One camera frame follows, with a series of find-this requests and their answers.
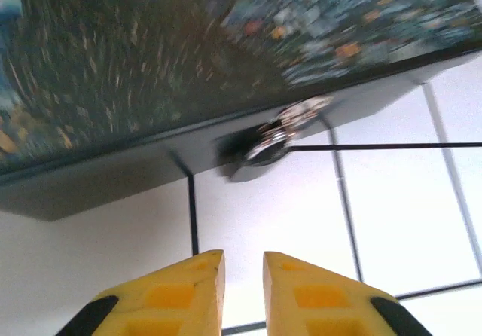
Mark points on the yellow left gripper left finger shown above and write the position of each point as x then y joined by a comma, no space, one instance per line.
165,298

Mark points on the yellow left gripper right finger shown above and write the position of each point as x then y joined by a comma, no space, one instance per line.
320,302

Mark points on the small silver black padlock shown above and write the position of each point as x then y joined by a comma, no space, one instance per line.
267,151

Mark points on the starry night painted tin box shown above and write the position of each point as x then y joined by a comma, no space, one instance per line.
150,68

